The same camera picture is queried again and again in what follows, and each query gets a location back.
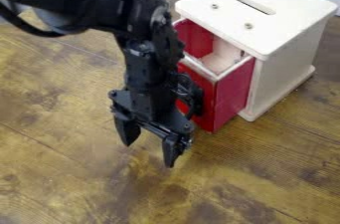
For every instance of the black metal drawer handle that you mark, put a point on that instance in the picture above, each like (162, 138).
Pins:
(190, 94)

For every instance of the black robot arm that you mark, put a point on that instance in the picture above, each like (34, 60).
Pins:
(132, 20)

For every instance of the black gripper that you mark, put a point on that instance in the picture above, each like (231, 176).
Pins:
(144, 103)

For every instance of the red wooden drawer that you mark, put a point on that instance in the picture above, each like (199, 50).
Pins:
(220, 68)

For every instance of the white wooden box cabinet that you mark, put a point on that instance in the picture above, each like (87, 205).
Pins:
(278, 31)

